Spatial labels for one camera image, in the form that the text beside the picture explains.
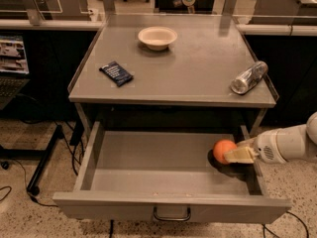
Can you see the grey metal cabinet table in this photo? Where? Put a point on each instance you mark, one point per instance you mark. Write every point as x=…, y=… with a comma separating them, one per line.
x=196, y=70

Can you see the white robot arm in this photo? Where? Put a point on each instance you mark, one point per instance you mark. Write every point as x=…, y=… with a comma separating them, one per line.
x=278, y=146

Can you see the silver metal can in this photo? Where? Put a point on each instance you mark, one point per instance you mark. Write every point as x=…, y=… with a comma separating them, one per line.
x=249, y=78

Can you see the black desk leg stand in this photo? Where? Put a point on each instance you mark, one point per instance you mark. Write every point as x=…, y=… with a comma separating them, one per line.
x=42, y=155

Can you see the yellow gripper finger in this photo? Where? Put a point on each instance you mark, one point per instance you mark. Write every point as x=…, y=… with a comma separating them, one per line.
x=241, y=155
x=248, y=142

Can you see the laptop with lit screen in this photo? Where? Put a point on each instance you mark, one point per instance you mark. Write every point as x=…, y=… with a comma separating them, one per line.
x=14, y=71

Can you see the orange fruit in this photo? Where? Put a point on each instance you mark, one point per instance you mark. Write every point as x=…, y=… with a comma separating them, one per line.
x=220, y=148

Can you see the white paper bowl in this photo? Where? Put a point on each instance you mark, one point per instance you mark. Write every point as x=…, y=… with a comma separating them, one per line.
x=157, y=38

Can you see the grey open top drawer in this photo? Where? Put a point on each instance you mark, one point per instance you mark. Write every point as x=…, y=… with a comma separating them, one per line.
x=124, y=175

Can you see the metal drawer handle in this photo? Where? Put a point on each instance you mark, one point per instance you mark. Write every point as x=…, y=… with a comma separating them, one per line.
x=172, y=213

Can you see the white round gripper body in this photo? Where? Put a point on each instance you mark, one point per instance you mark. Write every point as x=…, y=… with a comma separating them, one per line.
x=265, y=148

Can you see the dark blue snack packet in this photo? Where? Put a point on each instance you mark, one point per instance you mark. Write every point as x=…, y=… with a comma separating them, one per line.
x=116, y=73

